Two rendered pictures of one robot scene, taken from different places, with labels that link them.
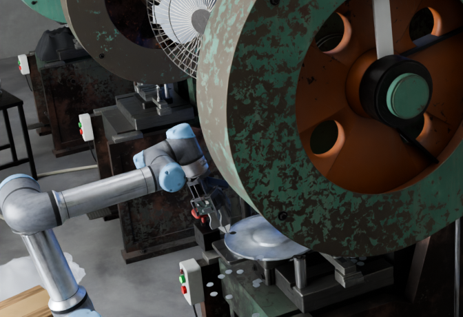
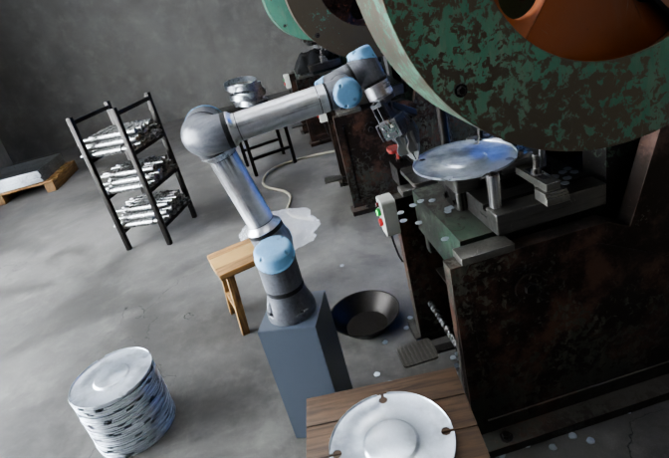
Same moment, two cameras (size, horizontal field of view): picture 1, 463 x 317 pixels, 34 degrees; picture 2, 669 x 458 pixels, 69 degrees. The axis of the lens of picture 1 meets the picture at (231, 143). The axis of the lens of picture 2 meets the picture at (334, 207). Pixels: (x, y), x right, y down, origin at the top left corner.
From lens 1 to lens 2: 88 cm
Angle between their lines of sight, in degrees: 15
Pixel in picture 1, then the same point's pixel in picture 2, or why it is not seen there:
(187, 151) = (368, 73)
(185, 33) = not seen: outside the picture
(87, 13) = not seen: outside the picture
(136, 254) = (361, 208)
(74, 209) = (245, 127)
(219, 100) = not seen: outside the picture
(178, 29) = not seen: outside the picture
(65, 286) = (257, 214)
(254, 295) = (445, 221)
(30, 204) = (200, 123)
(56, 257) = (246, 185)
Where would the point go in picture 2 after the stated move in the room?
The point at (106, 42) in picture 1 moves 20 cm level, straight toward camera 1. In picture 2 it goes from (321, 22) to (318, 26)
